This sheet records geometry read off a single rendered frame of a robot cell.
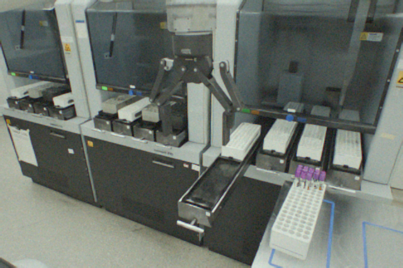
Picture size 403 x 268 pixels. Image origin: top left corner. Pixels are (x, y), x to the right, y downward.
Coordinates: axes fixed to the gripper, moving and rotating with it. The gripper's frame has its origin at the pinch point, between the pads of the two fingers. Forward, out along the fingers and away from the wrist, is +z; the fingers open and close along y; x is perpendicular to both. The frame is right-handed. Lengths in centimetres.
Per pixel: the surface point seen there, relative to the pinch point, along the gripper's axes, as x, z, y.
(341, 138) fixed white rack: 85, 31, 36
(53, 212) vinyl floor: 63, 111, -149
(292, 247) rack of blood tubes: 10.5, 33.8, 22.5
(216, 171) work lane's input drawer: 45, 36, -11
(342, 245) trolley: 19, 37, 35
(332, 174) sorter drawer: 64, 39, 33
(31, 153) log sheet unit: 77, 72, -177
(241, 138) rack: 66, 30, -7
